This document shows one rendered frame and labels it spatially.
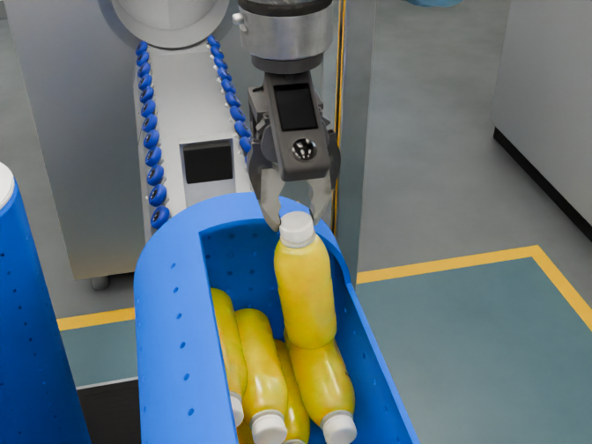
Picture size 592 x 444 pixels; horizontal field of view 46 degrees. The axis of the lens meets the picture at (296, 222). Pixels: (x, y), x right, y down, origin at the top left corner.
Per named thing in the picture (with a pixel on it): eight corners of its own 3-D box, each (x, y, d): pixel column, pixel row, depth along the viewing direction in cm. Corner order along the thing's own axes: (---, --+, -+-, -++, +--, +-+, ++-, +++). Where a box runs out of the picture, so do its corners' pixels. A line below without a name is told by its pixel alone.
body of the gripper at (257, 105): (313, 126, 80) (312, 25, 73) (332, 164, 73) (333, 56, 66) (247, 135, 79) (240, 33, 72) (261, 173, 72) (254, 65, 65)
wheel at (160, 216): (169, 203, 130) (160, 199, 129) (171, 218, 127) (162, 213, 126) (157, 221, 132) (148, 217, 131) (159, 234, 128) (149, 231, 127)
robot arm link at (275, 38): (344, 11, 63) (239, 22, 61) (343, 62, 66) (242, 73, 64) (320, -19, 70) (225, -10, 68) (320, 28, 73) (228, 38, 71)
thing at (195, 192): (235, 199, 140) (231, 131, 131) (238, 210, 137) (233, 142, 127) (185, 205, 138) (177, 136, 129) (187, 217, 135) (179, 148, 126)
